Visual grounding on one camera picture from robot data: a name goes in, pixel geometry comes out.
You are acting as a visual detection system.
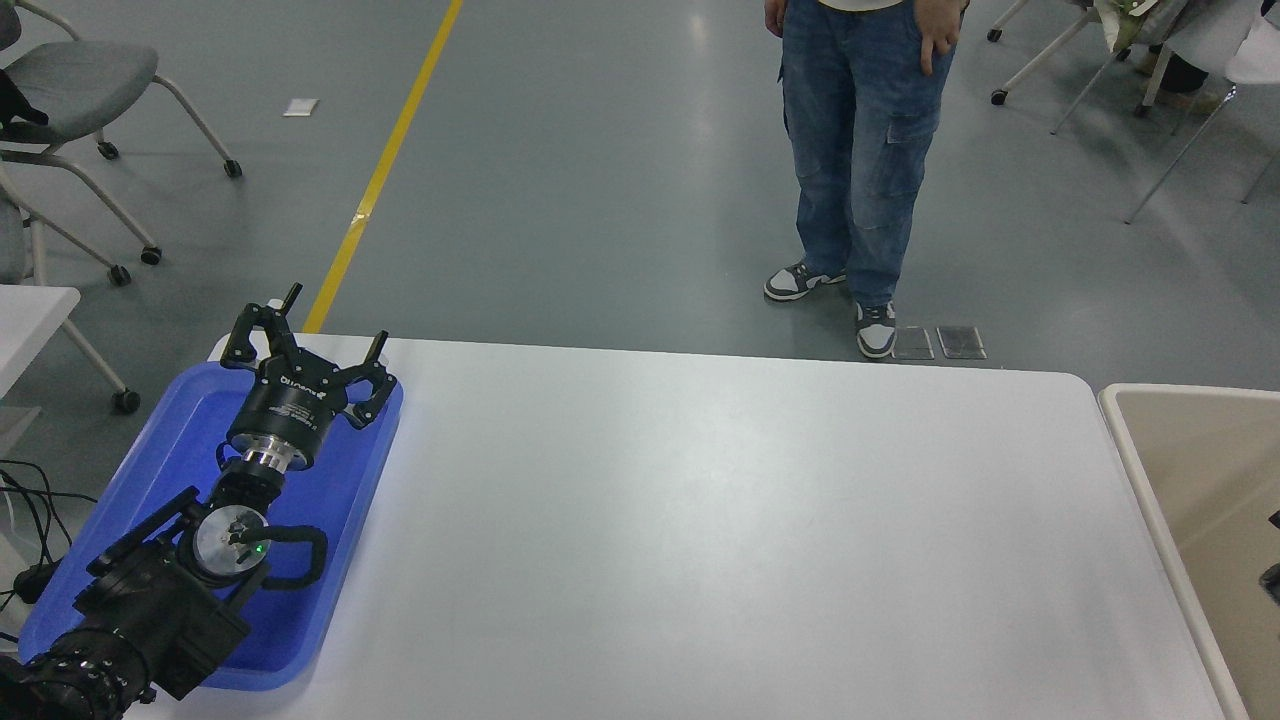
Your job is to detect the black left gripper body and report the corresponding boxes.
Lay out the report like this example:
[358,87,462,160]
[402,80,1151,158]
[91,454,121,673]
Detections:
[227,350,348,469]

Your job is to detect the person's left hand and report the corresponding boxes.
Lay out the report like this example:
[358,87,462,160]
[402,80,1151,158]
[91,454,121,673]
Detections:
[914,0,964,77]

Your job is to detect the blue plastic tray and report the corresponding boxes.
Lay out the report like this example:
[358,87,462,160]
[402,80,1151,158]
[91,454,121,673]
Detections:
[18,360,405,693]

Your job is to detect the beige-framed wheeled chair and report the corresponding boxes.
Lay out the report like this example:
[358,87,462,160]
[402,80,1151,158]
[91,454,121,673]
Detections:
[0,140,163,288]

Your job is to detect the white wheeled side table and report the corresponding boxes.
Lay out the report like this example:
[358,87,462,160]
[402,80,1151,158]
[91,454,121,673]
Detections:
[0,284,141,416]

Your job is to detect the black power adapter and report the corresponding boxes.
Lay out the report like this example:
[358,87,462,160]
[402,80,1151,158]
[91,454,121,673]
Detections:
[10,560,61,607]

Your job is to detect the grey wheeled chair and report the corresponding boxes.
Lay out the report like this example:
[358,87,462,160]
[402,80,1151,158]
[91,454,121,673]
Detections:
[0,0,244,179]

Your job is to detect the black bag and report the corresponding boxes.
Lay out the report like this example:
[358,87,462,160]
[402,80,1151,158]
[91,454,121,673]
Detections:
[0,68,49,128]

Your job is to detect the white chair thin metal legs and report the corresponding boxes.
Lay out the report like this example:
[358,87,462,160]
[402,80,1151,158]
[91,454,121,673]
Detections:
[1123,20,1280,223]
[1050,45,1141,137]

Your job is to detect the person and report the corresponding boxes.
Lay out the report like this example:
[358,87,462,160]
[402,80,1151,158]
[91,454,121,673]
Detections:
[1092,0,1263,113]
[763,0,969,361]

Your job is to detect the chair with caster legs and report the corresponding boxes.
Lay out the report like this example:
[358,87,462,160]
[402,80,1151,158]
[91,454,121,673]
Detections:
[985,0,1101,106]

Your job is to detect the black floor cables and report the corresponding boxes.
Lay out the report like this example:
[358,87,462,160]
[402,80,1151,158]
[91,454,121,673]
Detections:
[0,458,99,641]

